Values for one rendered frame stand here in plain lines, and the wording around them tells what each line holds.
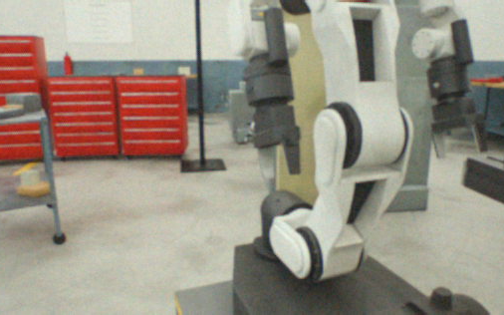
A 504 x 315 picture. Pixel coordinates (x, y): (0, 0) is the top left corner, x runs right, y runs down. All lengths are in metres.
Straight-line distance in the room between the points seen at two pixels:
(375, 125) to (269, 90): 0.23
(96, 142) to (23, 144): 0.80
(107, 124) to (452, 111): 4.34
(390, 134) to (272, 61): 0.29
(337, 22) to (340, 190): 0.33
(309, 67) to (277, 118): 1.38
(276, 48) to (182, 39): 8.57
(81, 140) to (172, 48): 4.68
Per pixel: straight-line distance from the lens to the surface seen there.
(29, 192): 2.94
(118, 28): 9.35
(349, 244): 0.97
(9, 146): 5.25
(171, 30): 9.26
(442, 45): 0.98
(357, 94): 0.80
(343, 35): 0.81
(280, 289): 1.10
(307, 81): 2.06
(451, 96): 0.98
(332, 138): 0.79
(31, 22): 9.76
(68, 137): 5.08
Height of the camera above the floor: 1.16
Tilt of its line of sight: 14 degrees down
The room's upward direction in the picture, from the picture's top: straight up
